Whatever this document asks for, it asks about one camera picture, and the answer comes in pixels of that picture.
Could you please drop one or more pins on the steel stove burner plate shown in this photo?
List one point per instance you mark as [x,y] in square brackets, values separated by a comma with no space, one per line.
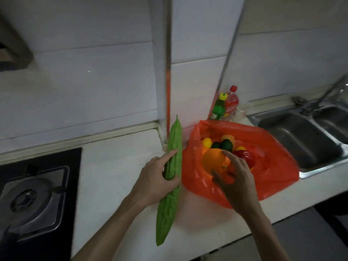
[32,203]

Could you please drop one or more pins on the red pepper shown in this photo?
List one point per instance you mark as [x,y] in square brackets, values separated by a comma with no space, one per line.
[246,157]

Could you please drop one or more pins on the stainless steel double sink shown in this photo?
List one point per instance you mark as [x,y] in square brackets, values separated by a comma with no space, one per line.
[299,138]

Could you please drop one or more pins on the clear plastic cup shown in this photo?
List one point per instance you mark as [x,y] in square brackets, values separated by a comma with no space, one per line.
[239,114]

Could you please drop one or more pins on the metal faucet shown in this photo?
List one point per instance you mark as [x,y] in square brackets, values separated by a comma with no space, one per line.
[315,103]

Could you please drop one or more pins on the person's left hand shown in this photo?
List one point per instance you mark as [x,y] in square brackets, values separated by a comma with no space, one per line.
[151,179]

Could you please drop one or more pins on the large orange fruit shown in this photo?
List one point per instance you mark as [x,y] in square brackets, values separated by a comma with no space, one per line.
[213,160]

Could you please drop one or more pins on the orange plastic bag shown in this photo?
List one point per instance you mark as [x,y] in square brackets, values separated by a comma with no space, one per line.
[272,165]

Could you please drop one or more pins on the small yellow fruit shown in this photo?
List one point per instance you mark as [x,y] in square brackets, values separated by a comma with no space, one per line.
[207,142]

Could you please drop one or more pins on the person's left forearm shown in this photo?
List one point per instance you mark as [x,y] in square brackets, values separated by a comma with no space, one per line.
[114,231]

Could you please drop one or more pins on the person's right forearm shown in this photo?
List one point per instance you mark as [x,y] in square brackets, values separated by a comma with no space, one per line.
[265,236]

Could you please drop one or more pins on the yellow orange fruit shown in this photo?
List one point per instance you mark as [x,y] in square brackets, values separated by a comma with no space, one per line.
[228,137]

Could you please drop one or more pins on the person's right hand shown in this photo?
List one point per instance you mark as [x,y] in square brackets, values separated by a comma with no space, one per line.
[240,187]

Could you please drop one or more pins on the green lime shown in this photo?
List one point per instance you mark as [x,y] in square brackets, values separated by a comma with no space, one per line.
[226,145]

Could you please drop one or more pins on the dark green fruit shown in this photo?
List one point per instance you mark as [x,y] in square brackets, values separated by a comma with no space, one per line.
[215,145]

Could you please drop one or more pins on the red bottle with red cap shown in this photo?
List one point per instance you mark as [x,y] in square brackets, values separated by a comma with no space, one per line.
[232,103]

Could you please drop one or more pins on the person's right thumb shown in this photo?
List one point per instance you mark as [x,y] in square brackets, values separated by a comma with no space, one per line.
[218,178]

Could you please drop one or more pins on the person's left thumb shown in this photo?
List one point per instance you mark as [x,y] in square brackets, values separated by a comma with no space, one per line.
[173,182]

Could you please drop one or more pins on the black glass gas stove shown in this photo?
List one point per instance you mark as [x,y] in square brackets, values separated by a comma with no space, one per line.
[65,171]

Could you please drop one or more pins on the long green bitter gourd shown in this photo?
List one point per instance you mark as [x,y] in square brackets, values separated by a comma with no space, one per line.
[174,138]

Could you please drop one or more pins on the green bottle with yellow cap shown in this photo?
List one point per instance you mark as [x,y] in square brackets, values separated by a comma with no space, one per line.
[219,108]

